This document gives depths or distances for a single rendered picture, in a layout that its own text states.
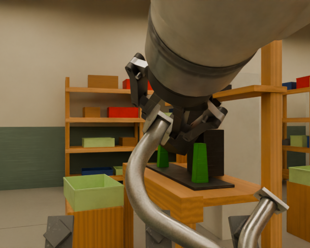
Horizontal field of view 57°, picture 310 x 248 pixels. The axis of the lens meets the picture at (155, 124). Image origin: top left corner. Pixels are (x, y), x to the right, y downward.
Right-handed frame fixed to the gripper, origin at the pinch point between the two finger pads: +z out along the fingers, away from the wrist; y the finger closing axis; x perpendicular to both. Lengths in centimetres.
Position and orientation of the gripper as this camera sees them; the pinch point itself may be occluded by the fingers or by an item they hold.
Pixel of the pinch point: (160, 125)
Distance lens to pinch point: 46.2
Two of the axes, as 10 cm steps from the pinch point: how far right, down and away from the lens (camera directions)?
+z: -1.2, 3.3, 9.4
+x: -5.5, 7.7, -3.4
